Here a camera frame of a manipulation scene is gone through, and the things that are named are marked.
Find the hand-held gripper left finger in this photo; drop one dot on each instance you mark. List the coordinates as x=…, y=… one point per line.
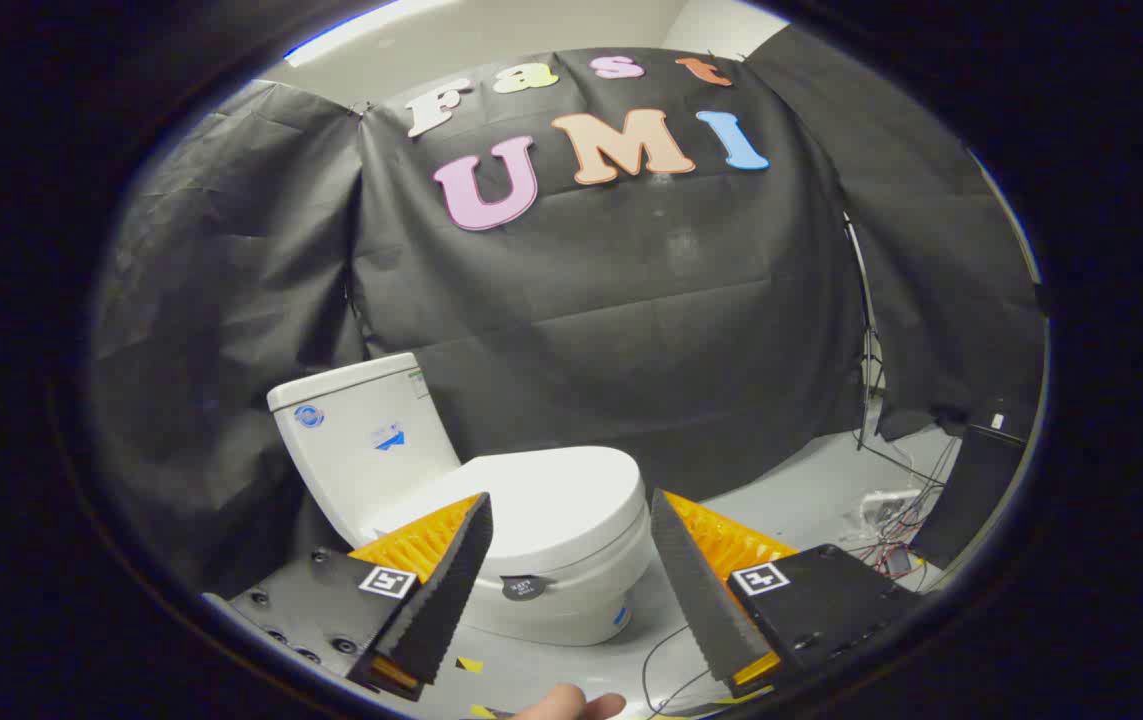
x=446, y=600

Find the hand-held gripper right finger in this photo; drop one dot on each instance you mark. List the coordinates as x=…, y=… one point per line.
x=696, y=590

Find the white toilet lid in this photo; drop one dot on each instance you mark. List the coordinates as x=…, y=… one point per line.
x=561, y=500

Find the white toilet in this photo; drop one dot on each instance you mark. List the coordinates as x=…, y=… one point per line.
x=361, y=470

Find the yellow black floor tape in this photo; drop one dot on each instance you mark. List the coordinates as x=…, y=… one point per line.
x=469, y=664

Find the white power strip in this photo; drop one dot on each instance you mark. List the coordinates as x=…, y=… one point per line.
x=889, y=503

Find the black box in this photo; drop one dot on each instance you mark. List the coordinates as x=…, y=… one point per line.
x=971, y=490

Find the black backdrop cloth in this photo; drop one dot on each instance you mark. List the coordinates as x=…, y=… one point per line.
x=631, y=300

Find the backdrop light stand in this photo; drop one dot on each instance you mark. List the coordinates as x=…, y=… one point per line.
x=867, y=330

